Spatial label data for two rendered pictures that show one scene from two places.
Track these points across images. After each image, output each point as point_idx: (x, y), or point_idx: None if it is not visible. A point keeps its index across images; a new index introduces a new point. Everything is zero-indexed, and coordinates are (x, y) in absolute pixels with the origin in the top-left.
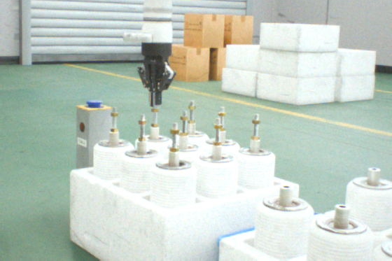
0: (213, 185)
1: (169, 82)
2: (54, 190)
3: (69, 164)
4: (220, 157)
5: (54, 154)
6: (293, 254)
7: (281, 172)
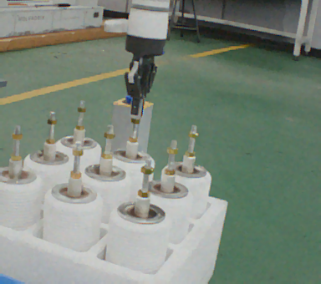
0: (44, 220)
1: (135, 88)
2: None
3: (250, 180)
4: (71, 194)
5: (264, 167)
6: None
7: None
